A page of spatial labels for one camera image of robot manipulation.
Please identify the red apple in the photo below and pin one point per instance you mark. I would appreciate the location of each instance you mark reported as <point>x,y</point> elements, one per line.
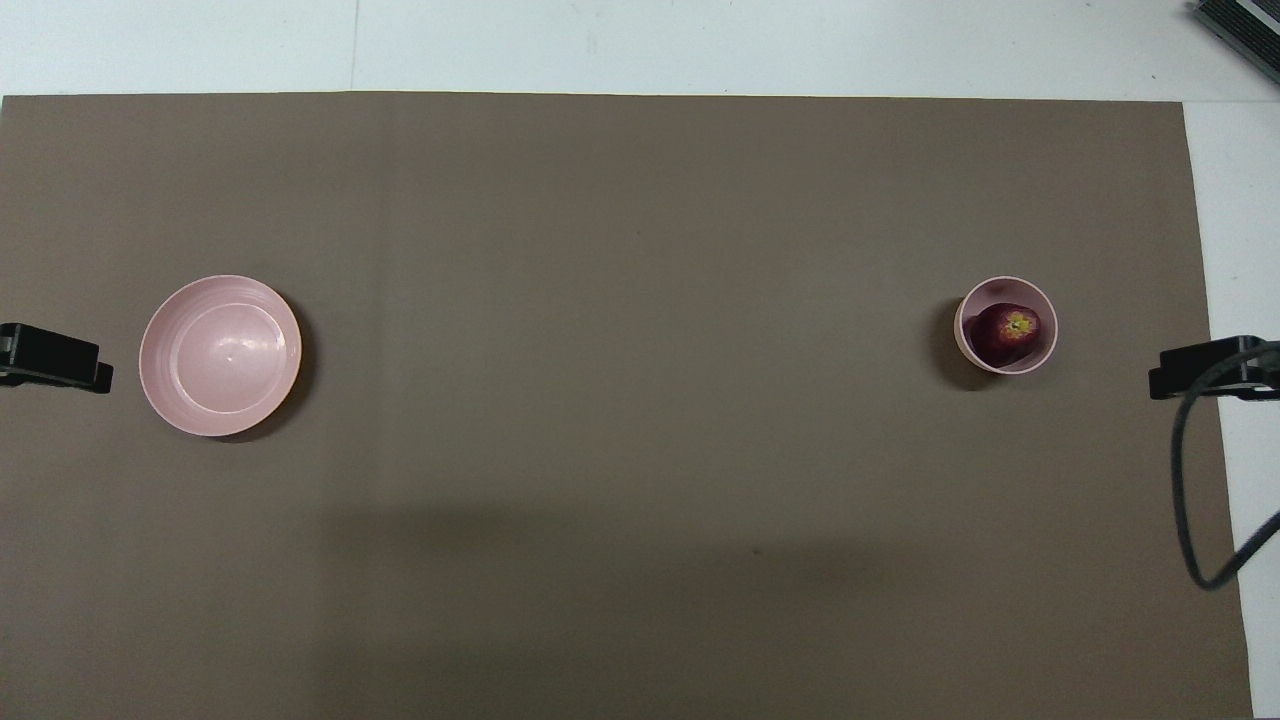
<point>1007,333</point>

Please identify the pink plate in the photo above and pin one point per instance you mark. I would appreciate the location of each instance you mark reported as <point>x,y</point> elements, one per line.
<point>220,355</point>

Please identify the pink bowl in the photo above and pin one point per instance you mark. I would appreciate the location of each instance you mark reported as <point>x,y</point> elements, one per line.
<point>1045,335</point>

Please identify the dark ribbed device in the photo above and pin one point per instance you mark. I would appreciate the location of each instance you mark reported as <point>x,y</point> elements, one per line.
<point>1240,30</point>

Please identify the brown table mat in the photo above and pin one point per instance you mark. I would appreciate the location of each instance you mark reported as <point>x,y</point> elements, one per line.
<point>640,500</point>

